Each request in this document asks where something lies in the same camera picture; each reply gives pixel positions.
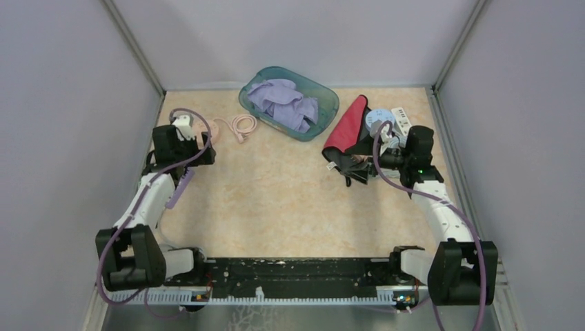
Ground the pink coiled socket cable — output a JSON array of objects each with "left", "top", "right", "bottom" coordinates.
[{"left": 215, "top": 114, "right": 258, "bottom": 144}]

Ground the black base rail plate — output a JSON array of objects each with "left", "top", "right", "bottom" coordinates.
[{"left": 164, "top": 258, "right": 416, "bottom": 299}]

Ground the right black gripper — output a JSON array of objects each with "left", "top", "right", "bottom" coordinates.
[{"left": 340, "top": 132, "right": 410, "bottom": 184}]

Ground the pink round power socket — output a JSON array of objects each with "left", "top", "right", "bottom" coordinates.
[{"left": 201, "top": 120, "right": 220, "bottom": 143}]

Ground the purple cloth in basin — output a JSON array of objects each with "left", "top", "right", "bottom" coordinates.
[{"left": 247, "top": 79, "right": 319, "bottom": 133}]

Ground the purple power strip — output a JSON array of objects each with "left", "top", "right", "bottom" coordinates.
[{"left": 165, "top": 168, "right": 195, "bottom": 209}]

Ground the blue round power socket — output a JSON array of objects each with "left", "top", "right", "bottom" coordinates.
[{"left": 365, "top": 108, "right": 395, "bottom": 137}]

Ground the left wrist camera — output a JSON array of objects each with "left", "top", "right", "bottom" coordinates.
[{"left": 171, "top": 114, "right": 195, "bottom": 141}]

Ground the white power strip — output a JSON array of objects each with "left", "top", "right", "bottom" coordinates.
[{"left": 390, "top": 108, "right": 412, "bottom": 137}]

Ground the red and grey cloth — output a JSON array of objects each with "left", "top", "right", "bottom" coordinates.
[{"left": 321, "top": 94, "right": 372, "bottom": 176}]

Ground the teal plastic basin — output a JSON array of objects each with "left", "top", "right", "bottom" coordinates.
[{"left": 239, "top": 66, "right": 339, "bottom": 141}]

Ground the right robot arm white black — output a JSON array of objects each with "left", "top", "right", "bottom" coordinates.
[{"left": 342, "top": 126, "right": 498, "bottom": 306}]

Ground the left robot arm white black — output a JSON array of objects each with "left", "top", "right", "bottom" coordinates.
[{"left": 95, "top": 125, "right": 216, "bottom": 292}]

